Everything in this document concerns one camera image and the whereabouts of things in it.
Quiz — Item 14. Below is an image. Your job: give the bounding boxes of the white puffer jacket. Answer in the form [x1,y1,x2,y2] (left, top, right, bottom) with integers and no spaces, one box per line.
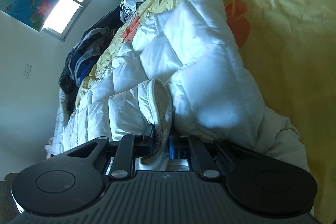
[52,0,308,170]

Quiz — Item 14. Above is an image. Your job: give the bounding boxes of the dark clothes pile on bed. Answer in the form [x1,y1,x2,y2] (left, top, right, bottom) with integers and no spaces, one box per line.
[59,7,123,112]

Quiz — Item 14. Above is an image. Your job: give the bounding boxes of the white patterned blanket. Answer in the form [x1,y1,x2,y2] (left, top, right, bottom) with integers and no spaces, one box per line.
[45,88,71,159]

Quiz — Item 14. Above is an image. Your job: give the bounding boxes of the window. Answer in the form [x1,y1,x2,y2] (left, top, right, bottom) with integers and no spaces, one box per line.
[42,0,92,41]

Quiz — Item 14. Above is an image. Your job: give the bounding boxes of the yellow cartoon bed quilt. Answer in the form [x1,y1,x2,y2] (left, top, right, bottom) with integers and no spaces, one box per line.
[75,0,335,223]

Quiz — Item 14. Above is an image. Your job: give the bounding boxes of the wall light switch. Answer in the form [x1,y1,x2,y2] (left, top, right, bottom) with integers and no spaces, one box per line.
[23,64,32,77]

